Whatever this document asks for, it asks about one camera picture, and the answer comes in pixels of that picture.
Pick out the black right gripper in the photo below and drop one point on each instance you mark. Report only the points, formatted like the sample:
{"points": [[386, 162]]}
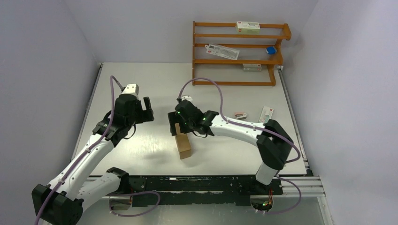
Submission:
{"points": [[173, 118]]}

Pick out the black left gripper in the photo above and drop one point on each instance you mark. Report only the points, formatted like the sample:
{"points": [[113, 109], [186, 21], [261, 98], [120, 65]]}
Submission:
{"points": [[145, 115]]}

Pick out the brown cardboard box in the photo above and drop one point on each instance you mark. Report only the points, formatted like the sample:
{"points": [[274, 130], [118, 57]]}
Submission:
{"points": [[183, 143]]}

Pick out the orange wooden shelf rack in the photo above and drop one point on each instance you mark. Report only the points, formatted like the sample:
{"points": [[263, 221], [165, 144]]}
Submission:
{"points": [[252, 51]]}

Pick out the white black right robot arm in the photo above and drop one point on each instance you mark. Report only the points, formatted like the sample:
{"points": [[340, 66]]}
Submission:
{"points": [[273, 143]]}

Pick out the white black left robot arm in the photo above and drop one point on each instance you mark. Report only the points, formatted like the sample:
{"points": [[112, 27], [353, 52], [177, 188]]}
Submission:
{"points": [[64, 199]]}

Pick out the white flat box bottom shelf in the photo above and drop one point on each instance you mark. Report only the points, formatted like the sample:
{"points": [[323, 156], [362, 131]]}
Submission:
{"points": [[252, 67]]}

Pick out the white green box top shelf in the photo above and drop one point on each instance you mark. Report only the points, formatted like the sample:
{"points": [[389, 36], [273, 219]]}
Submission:
{"points": [[247, 27]]}

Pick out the clear plastic packet on shelf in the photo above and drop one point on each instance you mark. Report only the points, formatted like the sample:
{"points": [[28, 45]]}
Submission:
{"points": [[222, 51]]}

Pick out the blue small object on shelf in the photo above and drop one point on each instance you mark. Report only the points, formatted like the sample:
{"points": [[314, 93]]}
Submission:
{"points": [[271, 50]]}

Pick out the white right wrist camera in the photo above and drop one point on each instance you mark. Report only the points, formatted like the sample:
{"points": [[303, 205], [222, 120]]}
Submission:
{"points": [[187, 97]]}

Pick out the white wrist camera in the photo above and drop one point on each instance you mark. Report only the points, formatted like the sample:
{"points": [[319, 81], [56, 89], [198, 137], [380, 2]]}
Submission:
{"points": [[132, 89], [187, 97]]}

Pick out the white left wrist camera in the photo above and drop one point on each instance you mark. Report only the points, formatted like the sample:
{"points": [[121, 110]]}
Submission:
{"points": [[132, 89]]}

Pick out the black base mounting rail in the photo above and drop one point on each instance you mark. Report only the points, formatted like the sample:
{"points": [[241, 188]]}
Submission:
{"points": [[187, 190]]}

